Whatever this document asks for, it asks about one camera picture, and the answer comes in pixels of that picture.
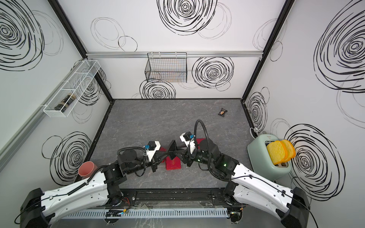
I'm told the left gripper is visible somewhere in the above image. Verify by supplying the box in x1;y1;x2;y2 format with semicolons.
126;150;170;176

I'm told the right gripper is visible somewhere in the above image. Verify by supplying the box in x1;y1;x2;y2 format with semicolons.
173;143;215;168

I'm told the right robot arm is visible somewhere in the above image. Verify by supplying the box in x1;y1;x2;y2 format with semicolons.
168;137;310;228

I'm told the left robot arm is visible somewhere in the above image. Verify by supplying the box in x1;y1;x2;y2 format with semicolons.
14;145;169;228

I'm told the middle red jewelry box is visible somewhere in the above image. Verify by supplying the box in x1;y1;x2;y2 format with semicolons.
165;156;181;171

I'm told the red jewelry box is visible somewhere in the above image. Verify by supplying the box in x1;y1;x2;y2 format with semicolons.
158;147;167;153
165;156;181;171

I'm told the left red jewelry box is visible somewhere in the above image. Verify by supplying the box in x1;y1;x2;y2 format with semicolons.
158;147;167;153

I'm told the small dark snack wrapper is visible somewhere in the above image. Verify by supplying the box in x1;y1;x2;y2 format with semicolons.
218;108;228;117

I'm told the pink plastic cup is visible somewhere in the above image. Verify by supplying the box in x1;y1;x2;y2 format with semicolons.
78;161;98;179

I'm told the mint green toaster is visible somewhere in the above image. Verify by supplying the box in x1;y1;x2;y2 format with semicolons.
247;134;292;181

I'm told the front yellow toast slice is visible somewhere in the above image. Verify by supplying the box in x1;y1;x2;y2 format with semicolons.
267;141;287;165

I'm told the yellow toast slice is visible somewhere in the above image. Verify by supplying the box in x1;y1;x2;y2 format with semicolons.
281;140;296;162
267;141;287;165

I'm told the back yellow toast slice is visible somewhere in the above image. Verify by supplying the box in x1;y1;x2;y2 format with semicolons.
281;140;296;162

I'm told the dark bottle in shelf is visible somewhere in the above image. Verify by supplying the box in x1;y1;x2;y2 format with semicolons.
54;94;76;113

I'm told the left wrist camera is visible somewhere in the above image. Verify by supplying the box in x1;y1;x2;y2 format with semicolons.
144;141;161;162

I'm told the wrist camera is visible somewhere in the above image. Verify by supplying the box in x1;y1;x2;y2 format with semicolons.
144;141;161;162
180;131;196;154

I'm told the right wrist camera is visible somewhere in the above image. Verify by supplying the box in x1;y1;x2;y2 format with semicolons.
180;131;196;154

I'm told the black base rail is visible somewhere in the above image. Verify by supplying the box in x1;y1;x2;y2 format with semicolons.
121;188;238;206

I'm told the white slotted cable duct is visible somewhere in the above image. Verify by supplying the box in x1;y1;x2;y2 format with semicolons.
65;208;229;219

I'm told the black wire wall basket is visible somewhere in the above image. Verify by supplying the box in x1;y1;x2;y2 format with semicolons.
144;52;188;83

